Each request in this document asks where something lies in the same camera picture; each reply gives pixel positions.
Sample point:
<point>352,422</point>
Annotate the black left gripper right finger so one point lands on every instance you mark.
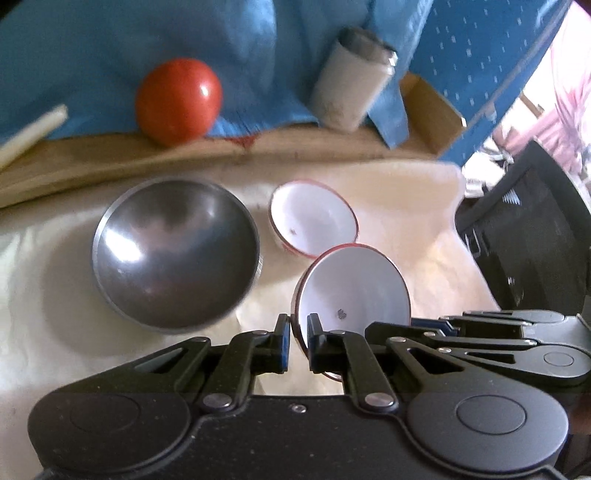
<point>381,368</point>

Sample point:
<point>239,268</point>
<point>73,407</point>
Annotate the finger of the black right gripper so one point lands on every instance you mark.
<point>541,365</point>
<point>541,326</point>

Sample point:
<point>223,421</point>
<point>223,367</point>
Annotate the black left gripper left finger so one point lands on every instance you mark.
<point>217,378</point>

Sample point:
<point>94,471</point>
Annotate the white red-rimmed bowl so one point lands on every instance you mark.
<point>349,287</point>
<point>308,218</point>

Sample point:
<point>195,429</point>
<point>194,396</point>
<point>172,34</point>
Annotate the large steel bowl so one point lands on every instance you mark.
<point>176,255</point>

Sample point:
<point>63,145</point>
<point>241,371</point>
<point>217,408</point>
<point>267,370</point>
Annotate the black office chair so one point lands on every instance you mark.
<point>530,236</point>

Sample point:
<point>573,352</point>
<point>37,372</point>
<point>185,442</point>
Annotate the white paper table cover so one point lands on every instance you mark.
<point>56,327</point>

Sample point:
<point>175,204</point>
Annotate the wooden tray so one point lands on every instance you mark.
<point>55,166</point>

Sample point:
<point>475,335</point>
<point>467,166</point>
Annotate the blue dotted fabric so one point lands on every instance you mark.
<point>479,55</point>

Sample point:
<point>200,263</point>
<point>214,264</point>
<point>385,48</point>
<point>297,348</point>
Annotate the red tomato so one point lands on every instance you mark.
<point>178,102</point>

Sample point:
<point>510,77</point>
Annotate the white insulated tumbler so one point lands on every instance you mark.
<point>358,69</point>

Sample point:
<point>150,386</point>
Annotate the white candle stick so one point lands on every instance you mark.
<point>32,134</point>

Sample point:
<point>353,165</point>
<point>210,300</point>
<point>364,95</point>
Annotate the blue cloth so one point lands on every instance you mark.
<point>92,56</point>

